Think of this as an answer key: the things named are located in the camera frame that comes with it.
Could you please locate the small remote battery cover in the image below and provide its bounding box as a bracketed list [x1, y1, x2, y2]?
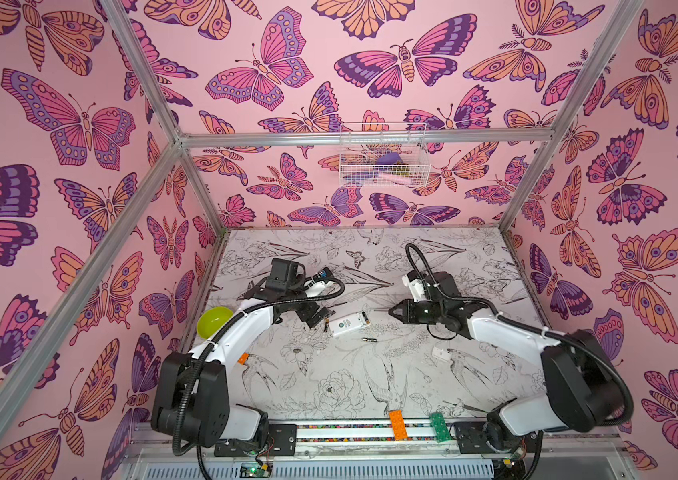
[431, 346, 452, 362]

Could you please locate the small white remote control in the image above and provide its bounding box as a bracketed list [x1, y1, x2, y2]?
[328, 312, 370, 337]

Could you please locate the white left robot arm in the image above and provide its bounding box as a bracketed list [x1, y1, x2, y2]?
[151, 258, 346, 479]

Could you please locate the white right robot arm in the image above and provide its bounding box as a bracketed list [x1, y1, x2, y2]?
[388, 243, 635, 463]

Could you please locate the green plastic bowl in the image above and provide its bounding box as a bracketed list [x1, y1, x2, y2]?
[196, 306, 234, 340]

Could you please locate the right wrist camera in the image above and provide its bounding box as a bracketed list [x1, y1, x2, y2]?
[402, 274, 429, 303]

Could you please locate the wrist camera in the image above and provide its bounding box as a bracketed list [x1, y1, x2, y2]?
[265, 258, 305, 295]
[402, 274, 429, 303]

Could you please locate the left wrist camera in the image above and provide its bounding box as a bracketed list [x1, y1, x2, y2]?
[265, 258, 305, 295]

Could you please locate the green lego brick on rail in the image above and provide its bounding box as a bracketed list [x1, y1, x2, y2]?
[429, 412, 452, 443]

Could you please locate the orange lego brick on rail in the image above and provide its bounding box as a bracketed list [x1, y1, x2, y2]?
[388, 410, 408, 441]

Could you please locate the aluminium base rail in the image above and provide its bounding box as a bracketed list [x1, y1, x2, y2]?
[120, 418, 639, 479]

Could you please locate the clear wall basket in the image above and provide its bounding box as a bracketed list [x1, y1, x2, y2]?
[336, 123, 431, 189]

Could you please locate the aluminium frame post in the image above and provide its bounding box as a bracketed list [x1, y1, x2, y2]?
[98, 0, 226, 235]

